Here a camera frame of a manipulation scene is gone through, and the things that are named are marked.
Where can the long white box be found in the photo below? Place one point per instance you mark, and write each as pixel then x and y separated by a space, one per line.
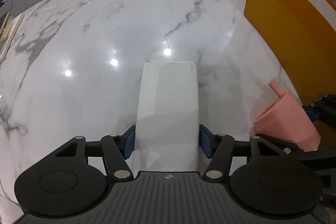
pixel 168 108

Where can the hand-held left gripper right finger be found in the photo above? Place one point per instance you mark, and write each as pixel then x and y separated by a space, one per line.
pixel 206 142

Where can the orange cardboard box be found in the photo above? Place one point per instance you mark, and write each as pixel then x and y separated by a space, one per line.
pixel 283 29

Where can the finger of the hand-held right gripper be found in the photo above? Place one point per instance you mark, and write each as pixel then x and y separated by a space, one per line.
pixel 315 159
pixel 313 112

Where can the pink round bottle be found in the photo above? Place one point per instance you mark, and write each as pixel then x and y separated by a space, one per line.
pixel 286 124

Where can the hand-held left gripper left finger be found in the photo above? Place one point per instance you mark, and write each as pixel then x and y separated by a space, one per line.
pixel 129 142

